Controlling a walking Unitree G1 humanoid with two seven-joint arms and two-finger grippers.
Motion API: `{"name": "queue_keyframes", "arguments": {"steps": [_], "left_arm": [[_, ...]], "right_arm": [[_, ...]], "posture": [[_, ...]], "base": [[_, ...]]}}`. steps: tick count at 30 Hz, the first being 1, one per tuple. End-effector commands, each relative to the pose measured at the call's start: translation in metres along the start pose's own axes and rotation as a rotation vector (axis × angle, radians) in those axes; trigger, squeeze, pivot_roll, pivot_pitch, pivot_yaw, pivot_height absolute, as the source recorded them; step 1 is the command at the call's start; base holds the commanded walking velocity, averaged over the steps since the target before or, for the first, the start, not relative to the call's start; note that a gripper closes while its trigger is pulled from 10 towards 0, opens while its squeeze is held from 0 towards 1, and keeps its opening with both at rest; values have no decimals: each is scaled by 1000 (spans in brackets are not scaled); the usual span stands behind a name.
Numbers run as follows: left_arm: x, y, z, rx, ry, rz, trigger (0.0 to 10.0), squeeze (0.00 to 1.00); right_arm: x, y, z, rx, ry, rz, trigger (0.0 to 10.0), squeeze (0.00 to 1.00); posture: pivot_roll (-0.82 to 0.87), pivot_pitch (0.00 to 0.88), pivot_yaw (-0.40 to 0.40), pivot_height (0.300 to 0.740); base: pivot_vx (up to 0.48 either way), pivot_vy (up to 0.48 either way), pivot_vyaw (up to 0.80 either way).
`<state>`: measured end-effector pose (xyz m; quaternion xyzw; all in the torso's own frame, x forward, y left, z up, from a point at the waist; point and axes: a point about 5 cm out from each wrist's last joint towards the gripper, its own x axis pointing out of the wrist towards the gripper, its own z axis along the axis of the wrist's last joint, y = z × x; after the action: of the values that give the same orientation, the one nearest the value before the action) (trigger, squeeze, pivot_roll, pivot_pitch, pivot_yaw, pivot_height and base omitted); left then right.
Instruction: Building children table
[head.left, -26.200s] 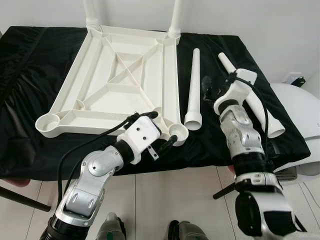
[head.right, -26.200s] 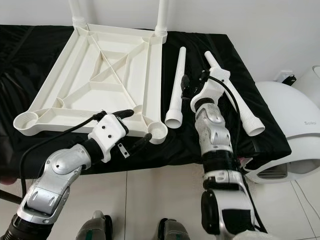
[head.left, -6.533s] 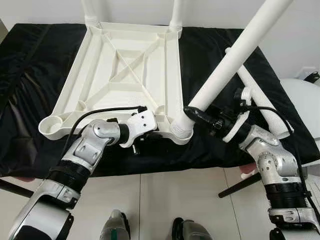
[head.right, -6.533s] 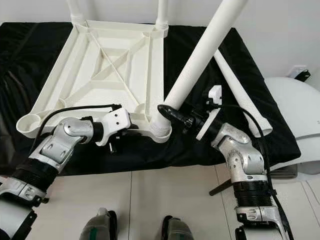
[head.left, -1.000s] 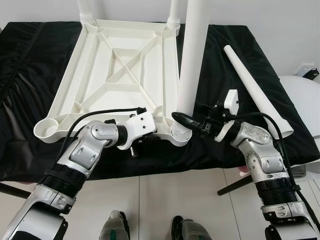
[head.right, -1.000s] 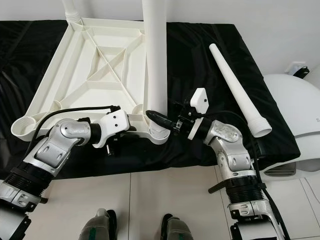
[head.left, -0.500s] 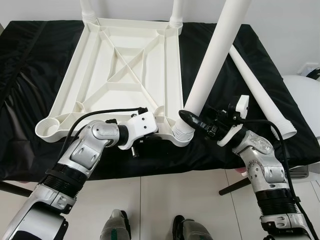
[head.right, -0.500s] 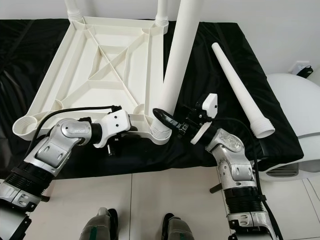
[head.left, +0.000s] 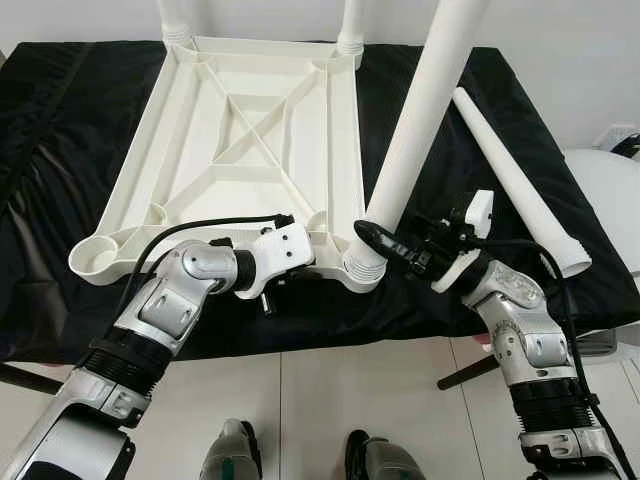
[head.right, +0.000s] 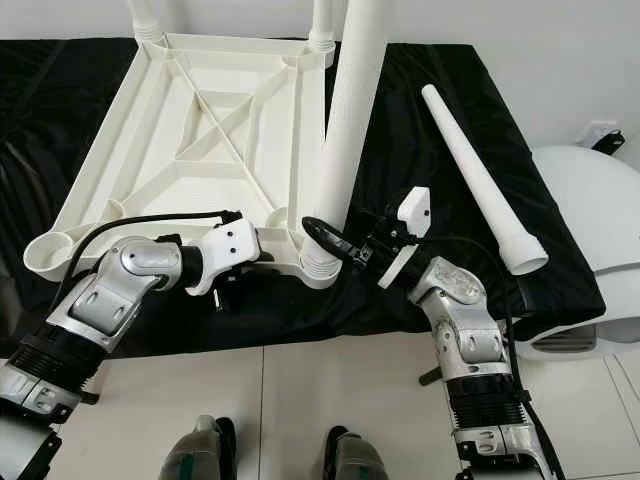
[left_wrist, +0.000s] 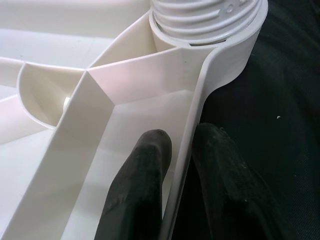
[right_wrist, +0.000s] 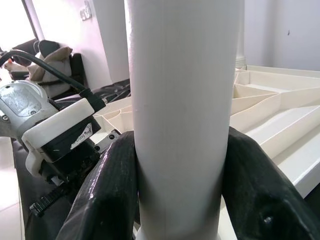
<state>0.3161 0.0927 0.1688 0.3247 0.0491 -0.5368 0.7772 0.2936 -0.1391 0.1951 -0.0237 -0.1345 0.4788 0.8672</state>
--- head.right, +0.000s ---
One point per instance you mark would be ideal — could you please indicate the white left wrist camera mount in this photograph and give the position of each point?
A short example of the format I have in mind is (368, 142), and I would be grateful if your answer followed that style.
(228, 245)

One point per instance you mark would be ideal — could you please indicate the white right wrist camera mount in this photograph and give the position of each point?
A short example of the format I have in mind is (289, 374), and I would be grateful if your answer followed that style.
(415, 208)

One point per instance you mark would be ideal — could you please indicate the silver robot right leg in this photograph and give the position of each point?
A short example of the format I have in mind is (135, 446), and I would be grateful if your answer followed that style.
(360, 458)

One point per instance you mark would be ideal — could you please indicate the wall socket with black plug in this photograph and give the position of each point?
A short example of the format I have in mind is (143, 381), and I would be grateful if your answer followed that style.
(605, 140)

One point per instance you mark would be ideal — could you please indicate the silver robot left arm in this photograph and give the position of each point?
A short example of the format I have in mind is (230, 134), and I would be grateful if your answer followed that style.
(100, 300)

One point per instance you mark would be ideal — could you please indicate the silver robot left leg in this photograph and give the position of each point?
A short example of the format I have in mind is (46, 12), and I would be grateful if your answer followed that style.
(200, 455)

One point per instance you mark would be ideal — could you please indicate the black quilted bench cover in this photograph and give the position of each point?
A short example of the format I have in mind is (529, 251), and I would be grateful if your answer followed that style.
(460, 130)

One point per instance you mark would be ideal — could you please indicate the white ribbed plastic table top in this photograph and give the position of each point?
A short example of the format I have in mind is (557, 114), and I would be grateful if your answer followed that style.
(90, 190)

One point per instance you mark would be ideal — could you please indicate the silver robot leg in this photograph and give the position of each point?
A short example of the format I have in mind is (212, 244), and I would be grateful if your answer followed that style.
(360, 458)
(200, 455)

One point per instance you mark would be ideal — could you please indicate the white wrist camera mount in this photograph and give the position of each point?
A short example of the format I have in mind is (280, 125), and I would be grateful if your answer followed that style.
(415, 208)
(228, 245)

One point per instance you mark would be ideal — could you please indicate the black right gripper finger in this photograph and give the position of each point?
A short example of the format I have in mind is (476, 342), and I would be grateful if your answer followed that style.
(332, 238)

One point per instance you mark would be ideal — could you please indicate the black metal bench leg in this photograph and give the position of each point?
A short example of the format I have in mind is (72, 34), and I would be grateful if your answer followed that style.
(85, 397)
(430, 376)

